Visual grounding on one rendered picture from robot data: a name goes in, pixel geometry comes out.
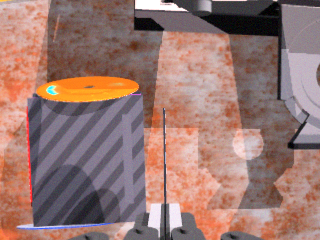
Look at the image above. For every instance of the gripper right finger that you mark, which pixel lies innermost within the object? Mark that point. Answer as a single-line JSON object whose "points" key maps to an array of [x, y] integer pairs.
{"points": [[186, 230]]}

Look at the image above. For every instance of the blue cd with orange mark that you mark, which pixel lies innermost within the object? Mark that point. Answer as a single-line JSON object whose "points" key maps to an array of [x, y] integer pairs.
{"points": [[30, 226]]}

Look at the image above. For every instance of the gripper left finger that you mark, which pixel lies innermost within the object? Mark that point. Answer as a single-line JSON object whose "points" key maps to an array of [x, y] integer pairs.
{"points": [[152, 230]]}

